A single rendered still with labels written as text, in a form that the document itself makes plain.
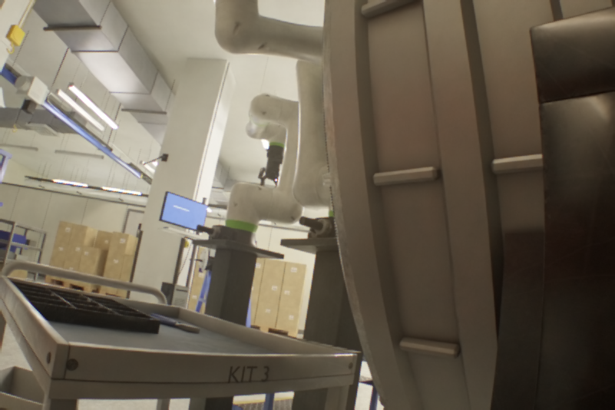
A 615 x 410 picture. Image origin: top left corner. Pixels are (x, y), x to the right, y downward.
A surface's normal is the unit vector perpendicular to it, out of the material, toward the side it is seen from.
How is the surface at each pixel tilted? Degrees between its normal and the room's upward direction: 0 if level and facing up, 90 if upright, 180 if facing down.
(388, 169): 111
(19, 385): 90
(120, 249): 90
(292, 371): 90
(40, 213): 90
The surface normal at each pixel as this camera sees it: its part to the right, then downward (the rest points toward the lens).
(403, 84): -0.70, -0.01
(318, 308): -0.75, -0.28
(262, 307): -0.07, -0.27
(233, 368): 0.72, -0.07
